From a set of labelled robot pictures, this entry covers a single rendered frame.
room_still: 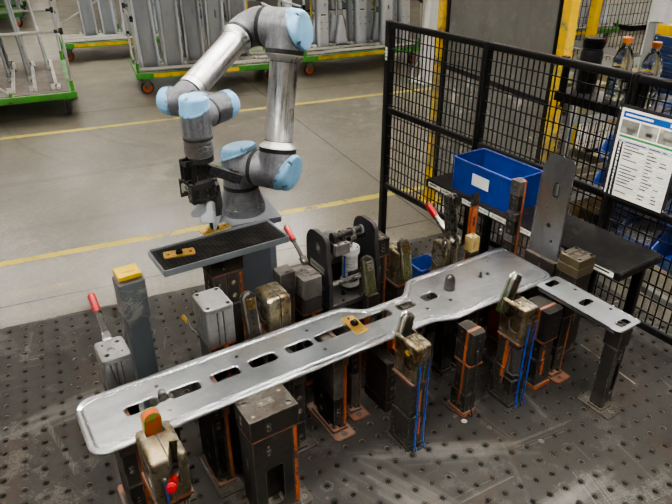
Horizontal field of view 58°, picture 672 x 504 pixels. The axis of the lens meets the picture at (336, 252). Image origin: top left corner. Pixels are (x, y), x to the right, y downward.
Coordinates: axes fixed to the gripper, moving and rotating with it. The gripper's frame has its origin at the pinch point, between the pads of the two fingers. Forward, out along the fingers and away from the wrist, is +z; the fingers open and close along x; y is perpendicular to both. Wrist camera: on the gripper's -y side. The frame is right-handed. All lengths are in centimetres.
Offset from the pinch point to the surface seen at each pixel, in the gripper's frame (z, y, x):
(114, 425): 23, 45, 31
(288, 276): 14.6, -12.8, 15.7
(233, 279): 17.2, -2.2, 3.4
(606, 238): 20, -113, 56
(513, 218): 17, -96, 31
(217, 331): 19.1, 12.7, 19.9
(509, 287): 15, -56, 58
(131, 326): 22.5, 27.2, -0.9
